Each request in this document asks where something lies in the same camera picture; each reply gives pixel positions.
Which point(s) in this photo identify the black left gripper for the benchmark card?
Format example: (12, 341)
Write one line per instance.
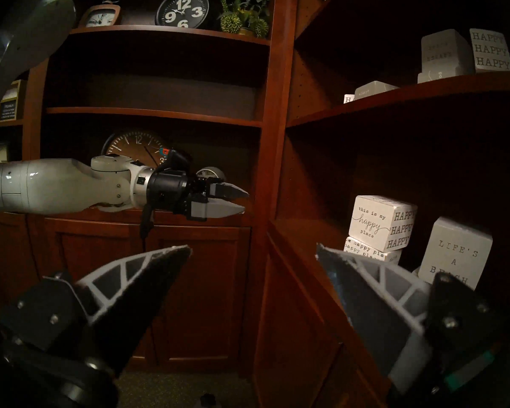
(168, 190)

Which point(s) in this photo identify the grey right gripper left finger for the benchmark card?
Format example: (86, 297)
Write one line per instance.
(123, 301)

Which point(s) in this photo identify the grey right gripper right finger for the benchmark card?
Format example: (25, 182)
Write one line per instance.
(386, 309)

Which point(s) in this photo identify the white this is my happy place cube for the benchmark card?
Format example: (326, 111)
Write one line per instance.
(374, 224)

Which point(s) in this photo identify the grey life's a beach cube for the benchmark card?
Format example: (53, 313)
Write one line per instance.
(450, 250)

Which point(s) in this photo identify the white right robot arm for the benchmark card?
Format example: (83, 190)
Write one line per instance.
(25, 24)

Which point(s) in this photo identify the small grey alarm clock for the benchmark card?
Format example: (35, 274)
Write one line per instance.
(210, 172)

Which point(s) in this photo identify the white happy place pattern cube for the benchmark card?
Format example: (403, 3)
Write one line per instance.
(365, 250)

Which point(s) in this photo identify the cherry wood clock bookcase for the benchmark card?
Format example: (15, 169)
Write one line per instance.
(153, 113)

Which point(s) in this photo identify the white happy print cube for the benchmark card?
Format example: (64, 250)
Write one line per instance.
(349, 99)

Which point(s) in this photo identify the small green potted plant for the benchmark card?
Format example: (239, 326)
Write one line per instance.
(242, 18)

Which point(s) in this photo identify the grey always choose happy cube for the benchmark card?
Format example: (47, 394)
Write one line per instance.
(376, 88)

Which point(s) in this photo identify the black big numeral clock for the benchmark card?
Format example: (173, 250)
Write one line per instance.
(182, 9)

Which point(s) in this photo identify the cherry wood cube bookcase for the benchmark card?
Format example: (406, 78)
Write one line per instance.
(408, 92)

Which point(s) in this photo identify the small wooden retro clock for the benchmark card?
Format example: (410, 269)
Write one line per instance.
(100, 16)

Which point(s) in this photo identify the dark framed text sign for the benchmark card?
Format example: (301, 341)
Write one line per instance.
(10, 105)

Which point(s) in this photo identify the grey happy looks good cube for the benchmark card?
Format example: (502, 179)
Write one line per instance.
(431, 76)

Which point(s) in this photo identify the grey let's escape cube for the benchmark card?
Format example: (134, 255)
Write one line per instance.
(446, 52)

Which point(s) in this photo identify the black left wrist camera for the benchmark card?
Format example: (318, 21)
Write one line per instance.
(176, 158)

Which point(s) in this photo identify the dark wall clock left edge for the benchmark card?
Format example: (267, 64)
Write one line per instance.
(127, 145)

